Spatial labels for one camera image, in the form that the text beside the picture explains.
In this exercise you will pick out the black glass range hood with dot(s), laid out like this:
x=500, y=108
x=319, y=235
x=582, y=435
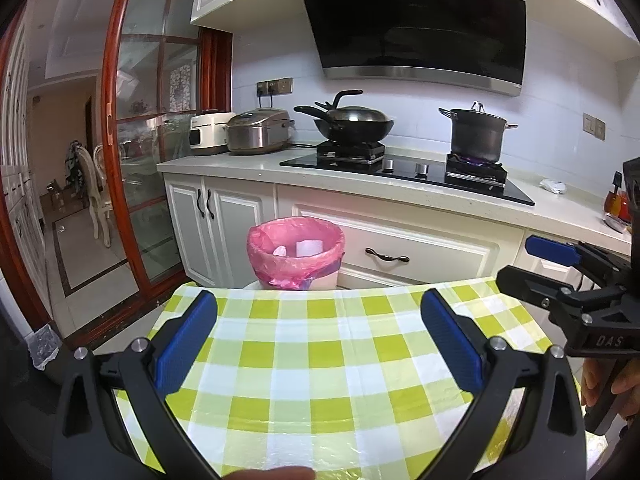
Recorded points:
x=415, y=20

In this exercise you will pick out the gold wall socket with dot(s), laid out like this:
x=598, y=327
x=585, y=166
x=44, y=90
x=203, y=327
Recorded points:
x=274, y=86

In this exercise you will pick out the white dining chair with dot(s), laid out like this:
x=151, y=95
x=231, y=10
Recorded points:
x=95, y=195

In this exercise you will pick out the wooden sliding glass door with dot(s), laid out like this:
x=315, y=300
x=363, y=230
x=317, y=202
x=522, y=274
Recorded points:
x=150, y=160

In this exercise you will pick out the red knife block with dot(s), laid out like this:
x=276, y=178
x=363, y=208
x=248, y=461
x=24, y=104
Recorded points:
x=617, y=202

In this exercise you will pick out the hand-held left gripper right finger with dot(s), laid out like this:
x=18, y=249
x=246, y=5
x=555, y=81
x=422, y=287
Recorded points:
x=447, y=340

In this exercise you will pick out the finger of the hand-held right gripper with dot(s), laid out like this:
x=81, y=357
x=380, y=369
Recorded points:
x=550, y=249
x=530, y=285

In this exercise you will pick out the green checked tablecloth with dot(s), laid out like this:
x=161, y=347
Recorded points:
x=325, y=385

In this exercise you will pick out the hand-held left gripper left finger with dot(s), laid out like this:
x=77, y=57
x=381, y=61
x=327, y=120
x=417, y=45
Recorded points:
x=190, y=340

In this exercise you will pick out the person's left hand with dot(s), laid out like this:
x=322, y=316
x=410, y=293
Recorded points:
x=275, y=474

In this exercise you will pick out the dark stock pot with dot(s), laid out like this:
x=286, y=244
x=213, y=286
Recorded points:
x=477, y=135

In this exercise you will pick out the white rice cooker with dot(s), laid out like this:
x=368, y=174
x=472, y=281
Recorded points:
x=207, y=132

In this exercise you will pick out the white foam block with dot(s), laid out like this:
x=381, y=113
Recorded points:
x=309, y=249

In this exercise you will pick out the black glass gas stove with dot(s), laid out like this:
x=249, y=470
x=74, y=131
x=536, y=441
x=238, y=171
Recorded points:
x=400, y=170

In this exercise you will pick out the person's right hand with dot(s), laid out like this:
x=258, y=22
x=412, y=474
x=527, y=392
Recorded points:
x=592, y=377

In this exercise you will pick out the silver pressure cooker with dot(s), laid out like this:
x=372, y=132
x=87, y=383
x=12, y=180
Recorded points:
x=257, y=132

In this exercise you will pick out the white tissue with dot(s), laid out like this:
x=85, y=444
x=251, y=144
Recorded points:
x=281, y=251

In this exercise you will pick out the white hallway wardrobe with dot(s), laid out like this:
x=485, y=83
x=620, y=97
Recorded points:
x=17, y=185

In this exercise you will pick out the bin with pink bag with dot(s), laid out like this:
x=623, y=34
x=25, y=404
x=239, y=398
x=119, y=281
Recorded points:
x=265, y=265

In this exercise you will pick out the beige wall socket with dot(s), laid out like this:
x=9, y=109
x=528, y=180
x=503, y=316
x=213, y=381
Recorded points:
x=594, y=126

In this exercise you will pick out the clear plastic bag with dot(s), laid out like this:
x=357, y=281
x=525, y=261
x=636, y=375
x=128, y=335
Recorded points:
x=46, y=347

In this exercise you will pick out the black wok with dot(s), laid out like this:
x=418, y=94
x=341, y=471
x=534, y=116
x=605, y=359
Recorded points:
x=357, y=122

